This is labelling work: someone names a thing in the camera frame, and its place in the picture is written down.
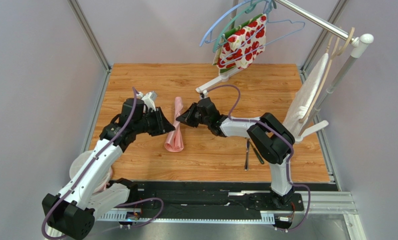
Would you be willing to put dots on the white hanging cloth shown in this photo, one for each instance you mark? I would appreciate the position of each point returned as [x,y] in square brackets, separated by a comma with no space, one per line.
[304,97]

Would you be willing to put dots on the teal green hanger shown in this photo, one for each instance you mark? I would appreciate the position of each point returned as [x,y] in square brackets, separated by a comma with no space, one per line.
[217,45]

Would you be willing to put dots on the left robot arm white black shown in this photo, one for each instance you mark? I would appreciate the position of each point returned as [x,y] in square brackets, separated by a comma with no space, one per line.
[75,208]

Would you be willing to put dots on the red floral cloth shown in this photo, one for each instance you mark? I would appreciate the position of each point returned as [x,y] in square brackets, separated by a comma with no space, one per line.
[240,46]

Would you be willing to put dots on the white clothes rack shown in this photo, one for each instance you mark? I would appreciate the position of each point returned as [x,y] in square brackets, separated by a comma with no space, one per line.
[359,45]

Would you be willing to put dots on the black handled knife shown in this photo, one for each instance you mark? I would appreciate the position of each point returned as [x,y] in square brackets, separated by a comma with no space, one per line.
[258,155]

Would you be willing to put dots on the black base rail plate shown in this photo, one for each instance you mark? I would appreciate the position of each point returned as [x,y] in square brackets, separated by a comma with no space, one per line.
[194,200]

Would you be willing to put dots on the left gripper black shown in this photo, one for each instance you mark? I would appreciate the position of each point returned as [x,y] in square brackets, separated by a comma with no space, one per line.
[162,125]

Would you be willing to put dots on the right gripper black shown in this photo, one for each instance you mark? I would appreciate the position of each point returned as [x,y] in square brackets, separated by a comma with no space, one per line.
[198,113]

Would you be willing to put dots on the light blue hanger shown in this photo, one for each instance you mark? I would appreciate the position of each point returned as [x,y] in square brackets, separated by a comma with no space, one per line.
[226,20]

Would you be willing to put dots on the pink cloth napkin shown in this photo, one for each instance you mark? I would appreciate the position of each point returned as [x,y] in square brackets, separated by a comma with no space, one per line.
[174,141]

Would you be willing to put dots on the white mesh basket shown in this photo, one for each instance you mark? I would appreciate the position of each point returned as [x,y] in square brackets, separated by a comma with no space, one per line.
[78,163]

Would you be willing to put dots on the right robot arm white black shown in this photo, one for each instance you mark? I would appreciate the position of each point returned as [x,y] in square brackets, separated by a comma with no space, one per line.
[271,138]

